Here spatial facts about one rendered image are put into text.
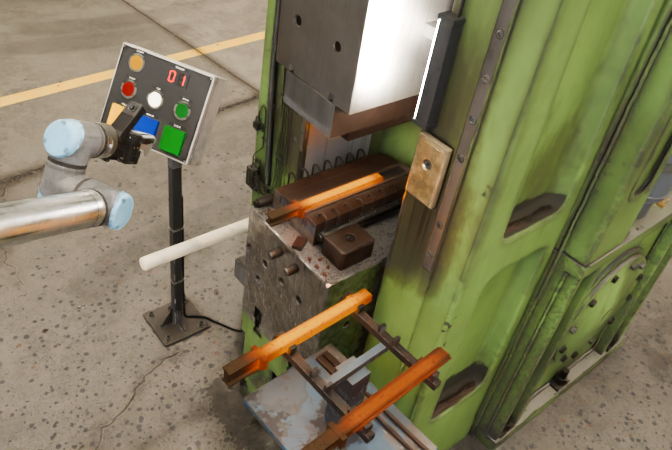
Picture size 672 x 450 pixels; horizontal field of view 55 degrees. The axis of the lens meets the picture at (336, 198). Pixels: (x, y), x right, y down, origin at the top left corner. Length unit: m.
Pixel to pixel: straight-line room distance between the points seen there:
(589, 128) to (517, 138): 0.38
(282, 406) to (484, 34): 1.00
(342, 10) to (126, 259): 1.92
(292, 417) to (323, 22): 0.95
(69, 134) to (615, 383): 2.40
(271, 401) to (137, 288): 1.37
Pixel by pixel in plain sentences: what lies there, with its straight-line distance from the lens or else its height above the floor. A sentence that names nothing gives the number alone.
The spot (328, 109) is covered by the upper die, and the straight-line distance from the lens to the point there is 1.56.
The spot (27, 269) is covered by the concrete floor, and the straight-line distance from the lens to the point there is 3.10.
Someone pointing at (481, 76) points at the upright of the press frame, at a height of 1.55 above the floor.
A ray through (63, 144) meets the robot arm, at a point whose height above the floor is 1.23.
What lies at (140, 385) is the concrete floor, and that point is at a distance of 2.62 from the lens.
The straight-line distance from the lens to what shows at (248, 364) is 1.40.
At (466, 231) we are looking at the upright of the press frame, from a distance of 1.55.
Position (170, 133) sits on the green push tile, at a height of 1.03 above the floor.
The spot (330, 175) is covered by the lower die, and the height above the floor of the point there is 0.98.
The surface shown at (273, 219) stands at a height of 1.01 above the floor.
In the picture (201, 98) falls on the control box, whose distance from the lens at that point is 1.97.
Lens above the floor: 2.12
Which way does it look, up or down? 37 degrees down
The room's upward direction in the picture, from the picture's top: 10 degrees clockwise
